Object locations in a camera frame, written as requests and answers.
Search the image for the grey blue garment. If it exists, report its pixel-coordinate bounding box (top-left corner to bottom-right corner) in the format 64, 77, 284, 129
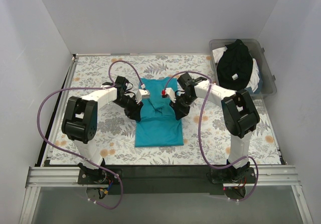
245, 64, 263, 94

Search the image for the aluminium frame rail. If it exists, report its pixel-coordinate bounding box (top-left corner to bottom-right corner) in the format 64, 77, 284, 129
20, 165, 313, 223

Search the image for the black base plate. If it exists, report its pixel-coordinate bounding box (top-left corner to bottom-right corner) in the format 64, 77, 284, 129
78, 165, 255, 195

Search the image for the black t shirt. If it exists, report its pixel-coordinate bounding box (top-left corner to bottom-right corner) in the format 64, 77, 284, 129
216, 39, 253, 91

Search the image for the white garment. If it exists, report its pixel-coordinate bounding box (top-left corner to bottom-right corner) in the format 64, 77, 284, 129
212, 46, 260, 93

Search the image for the clear plastic storage bin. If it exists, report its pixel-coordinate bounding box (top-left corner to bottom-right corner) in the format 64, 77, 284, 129
209, 39, 277, 99

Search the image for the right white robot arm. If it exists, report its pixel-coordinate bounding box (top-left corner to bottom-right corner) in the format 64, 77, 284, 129
162, 71, 260, 183

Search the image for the teal t shirt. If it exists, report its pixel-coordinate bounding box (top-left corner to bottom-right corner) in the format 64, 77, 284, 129
135, 77, 184, 148

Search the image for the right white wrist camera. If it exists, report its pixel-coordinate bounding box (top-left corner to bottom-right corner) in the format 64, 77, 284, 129
162, 87, 176, 103

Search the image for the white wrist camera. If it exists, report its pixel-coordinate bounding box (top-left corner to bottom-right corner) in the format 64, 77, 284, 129
135, 89, 150, 103
162, 87, 176, 103

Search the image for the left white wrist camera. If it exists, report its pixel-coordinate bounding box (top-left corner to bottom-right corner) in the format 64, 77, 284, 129
135, 89, 150, 103

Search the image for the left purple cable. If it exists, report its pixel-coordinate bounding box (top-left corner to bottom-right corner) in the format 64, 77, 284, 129
37, 60, 146, 209

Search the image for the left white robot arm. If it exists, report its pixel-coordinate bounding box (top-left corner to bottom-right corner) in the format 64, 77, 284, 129
62, 76, 150, 184

